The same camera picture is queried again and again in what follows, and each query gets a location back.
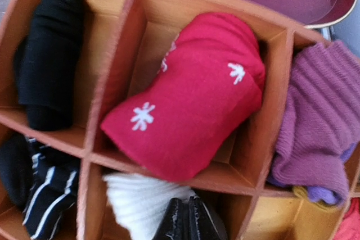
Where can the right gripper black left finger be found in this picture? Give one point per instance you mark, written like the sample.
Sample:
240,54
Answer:
171,226

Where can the plain red sock in box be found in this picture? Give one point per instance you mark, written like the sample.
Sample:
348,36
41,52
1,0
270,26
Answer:
349,227

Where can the black sock in box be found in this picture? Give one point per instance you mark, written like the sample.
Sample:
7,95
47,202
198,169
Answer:
45,63

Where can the pink sock in box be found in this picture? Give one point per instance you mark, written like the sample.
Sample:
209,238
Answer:
320,125

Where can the cream white sock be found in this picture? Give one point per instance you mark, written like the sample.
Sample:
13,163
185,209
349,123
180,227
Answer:
139,202

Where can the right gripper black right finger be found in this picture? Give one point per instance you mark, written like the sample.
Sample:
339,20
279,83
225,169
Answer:
203,222

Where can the orange wooden compartment box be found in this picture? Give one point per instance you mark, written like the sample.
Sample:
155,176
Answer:
124,43

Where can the striped black white sock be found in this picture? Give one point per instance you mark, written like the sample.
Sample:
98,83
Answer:
41,181

